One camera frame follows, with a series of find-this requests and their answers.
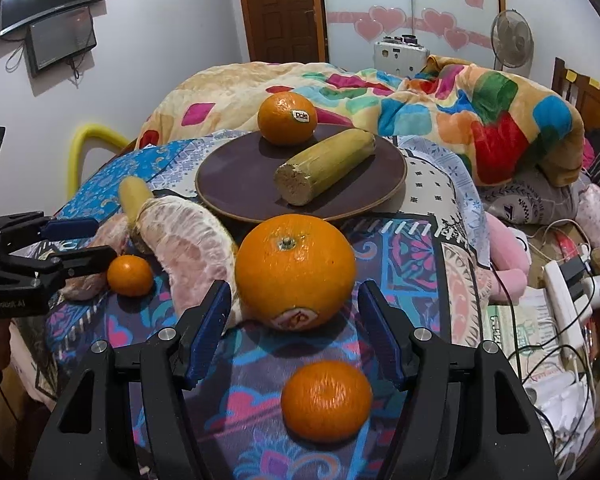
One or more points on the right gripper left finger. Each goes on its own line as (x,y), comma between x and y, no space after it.
(174,360)

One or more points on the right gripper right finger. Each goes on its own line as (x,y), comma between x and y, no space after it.
(416,361)

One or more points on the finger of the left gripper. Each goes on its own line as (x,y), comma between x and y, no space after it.
(80,262)
(67,227)

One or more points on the peeled pomelo segment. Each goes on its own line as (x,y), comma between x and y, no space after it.
(114,233)

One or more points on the small mandarin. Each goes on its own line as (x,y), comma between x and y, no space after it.
(326,402)
(130,276)

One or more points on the pomelo segment with rind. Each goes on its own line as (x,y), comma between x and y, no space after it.
(193,248)

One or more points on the large orange with sticker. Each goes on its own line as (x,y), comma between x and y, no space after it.
(286,118)

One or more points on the patterned purple blue cloth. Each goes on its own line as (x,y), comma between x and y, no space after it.
(426,249)

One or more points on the pink plush toy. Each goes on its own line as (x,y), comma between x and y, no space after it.
(511,264)

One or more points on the white power strip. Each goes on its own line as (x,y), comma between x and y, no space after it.
(570,303)

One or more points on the dark purple plate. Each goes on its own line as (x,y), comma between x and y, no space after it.
(237,180)

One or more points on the grey patterned pillow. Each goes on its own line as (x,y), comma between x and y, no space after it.
(530,198)

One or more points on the pink quilted pouch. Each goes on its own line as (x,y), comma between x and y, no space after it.
(588,213)

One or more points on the colourful patchwork blanket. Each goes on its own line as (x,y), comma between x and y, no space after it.
(498,123)

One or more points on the white box appliance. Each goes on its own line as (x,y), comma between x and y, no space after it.
(401,56)

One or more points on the wooden headboard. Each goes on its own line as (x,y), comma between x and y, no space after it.
(582,91)

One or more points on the standing electric fan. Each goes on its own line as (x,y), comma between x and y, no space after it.
(511,39)

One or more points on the brown wooden door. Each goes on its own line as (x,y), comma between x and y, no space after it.
(282,31)

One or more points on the sliding wardrobe with hearts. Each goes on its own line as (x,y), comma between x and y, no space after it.
(457,28)

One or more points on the yellow chair frame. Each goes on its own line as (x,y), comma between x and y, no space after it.
(84,140)

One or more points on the small wall monitor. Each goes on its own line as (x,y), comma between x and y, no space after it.
(59,38)

